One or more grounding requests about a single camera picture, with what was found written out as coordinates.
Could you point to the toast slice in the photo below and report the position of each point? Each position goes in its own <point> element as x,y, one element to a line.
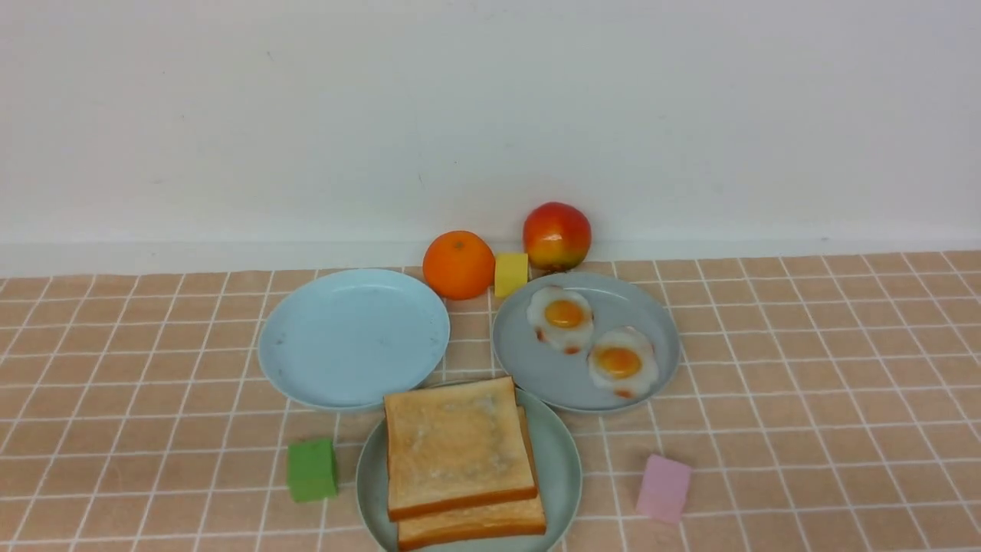
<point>456,447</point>
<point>512,519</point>

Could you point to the yellow cube block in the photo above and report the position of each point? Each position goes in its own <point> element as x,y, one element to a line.
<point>512,272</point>

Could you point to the front fried egg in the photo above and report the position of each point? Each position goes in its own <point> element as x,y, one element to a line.
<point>622,362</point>

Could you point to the green cube block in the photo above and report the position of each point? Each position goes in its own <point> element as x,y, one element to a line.
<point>312,472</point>

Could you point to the red yellow apple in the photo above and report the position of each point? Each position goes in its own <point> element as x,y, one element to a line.
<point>556,237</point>

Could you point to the fried egg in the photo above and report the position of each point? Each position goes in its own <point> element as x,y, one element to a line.
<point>561,318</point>
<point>622,362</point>

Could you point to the orange fruit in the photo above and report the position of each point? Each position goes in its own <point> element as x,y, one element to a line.
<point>459,265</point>

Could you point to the grey plate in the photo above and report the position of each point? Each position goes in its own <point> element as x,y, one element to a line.
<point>563,380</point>

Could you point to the green plate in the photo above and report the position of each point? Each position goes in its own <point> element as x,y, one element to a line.
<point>558,468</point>

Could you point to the pink cube block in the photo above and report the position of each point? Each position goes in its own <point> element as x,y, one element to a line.
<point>663,490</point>

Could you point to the light blue plate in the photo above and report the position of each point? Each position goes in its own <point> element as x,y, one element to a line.
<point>345,341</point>

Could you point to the back fried egg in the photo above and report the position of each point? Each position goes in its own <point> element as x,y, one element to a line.
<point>561,318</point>

